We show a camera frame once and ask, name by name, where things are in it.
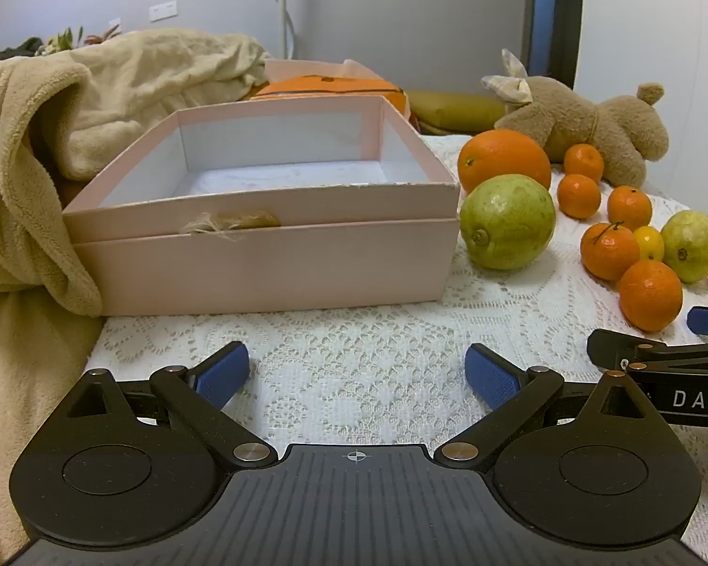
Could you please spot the large orange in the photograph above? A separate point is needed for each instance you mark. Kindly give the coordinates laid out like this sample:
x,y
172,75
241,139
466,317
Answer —
x,y
501,156

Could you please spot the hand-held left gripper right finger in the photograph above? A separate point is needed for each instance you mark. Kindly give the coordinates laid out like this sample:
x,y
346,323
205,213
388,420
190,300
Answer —
x,y
491,374

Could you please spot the beige fleece blanket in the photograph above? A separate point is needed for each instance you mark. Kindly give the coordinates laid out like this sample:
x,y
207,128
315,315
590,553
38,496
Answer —
x,y
17,188

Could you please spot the small yellow kumquat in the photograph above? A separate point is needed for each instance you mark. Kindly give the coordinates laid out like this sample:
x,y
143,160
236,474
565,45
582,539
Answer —
x,y
650,243

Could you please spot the white wall outlet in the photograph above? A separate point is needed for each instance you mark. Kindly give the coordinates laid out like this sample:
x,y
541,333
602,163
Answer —
x,y
164,10

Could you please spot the pink cardboard box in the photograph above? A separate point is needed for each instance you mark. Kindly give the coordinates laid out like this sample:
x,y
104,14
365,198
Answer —
x,y
259,265

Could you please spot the mandarin with stem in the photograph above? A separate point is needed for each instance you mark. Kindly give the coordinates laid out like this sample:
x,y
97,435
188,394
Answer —
x,y
607,253

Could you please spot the potted plant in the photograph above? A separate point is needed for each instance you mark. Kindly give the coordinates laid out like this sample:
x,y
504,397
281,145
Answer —
x,y
74,40

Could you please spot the orange pumpkin cushion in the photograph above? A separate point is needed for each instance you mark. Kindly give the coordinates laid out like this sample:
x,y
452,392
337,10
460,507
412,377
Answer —
x,y
324,85

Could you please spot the brown plush toy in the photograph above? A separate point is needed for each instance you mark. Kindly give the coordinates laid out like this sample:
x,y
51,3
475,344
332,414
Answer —
x,y
590,115

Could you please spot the white wall pipe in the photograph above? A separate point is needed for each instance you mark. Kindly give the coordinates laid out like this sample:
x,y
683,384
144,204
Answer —
x,y
284,6

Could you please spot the small green guava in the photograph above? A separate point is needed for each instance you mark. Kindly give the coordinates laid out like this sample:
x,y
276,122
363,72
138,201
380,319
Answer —
x,y
691,244

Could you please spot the black and blue upright panel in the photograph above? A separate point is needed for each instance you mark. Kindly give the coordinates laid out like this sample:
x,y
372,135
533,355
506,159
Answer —
x,y
557,12

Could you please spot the jute twine bow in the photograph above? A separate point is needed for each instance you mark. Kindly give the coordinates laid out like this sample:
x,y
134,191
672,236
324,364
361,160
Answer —
x,y
230,223

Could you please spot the olive green pillow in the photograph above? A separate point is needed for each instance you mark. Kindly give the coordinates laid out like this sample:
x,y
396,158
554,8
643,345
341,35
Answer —
x,y
454,109

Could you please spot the large green guava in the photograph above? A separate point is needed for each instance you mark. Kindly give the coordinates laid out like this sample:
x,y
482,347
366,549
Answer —
x,y
507,224

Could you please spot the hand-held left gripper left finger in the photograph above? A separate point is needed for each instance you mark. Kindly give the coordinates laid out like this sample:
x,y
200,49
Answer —
x,y
224,372

